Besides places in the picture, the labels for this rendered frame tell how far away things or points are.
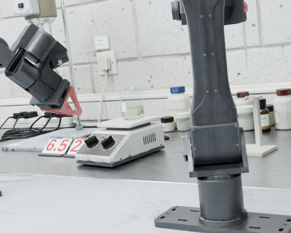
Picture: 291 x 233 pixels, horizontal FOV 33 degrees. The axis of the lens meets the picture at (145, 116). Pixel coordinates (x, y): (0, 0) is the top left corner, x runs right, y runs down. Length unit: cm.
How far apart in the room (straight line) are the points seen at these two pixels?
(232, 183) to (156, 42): 109
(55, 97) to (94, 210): 35
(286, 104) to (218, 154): 71
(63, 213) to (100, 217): 8
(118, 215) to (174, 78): 95
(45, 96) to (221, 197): 57
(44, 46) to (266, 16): 73
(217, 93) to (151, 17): 109
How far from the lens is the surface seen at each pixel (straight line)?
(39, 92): 113
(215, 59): 66
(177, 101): 155
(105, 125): 124
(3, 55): 107
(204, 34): 66
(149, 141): 123
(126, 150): 117
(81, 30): 192
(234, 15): 104
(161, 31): 172
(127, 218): 80
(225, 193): 69
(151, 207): 84
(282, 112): 139
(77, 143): 137
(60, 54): 117
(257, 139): 118
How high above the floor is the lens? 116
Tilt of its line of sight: 8 degrees down
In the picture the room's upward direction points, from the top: 7 degrees counter-clockwise
